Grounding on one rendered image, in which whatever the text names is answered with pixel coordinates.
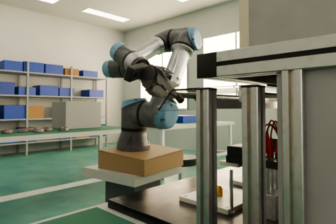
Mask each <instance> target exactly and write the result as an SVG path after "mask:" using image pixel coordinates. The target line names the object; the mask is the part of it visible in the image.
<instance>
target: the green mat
mask: <svg viewBox="0 0 336 224"><path fill-rule="evenodd" d="M37 224H135V223H133V222H131V221H129V220H126V219H124V218H122V217H119V216H117V215H115V214H112V213H110V212H108V211H105V210H103V209H101V208H98V207H94V208H91V209H87V210H84V211H80V212H76V213H73V214H69V215H66V216H62V217H59V218H55V219H52V220H48V221H44V222H41V223H37Z"/></svg>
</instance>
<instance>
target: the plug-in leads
mask: <svg viewBox="0 0 336 224"><path fill-rule="evenodd" d="M271 122H273V123H272V124H270V123H271ZM274 125H275V126H274ZM265 126H268V127H267V129H266V133H265V145H266V158H267V157H268V158H269V160H275V159H277V161H278V140H277V141H276V148H275V156H274V144H273V140H272V131H273V129H274V130H275V132H276V134H277V135H278V127H277V126H278V122H277V121H276V120H275V121H273V120H272V119H271V120H270V121H269V123H268V124H266V125H265ZM270 126H271V131H270V137H269V127H270Z"/></svg>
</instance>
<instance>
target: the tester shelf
mask: <svg viewBox="0 0 336 224"><path fill-rule="evenodd" d="M325 68H336V33H330V34H323V35H317V36H311V37H305V38H298V39H292V40H286V41H280V42H273V43H267V44H261V45H255V46H248V47H242V48H236V49H230V50H223V51H216V52H210V53H203V54H197V79H205V80H214V81H223V82H231V83H240V84H249V85H253V84H272V85H277V73H280V72H281V71H293V70H313V69H325Z"/></svg>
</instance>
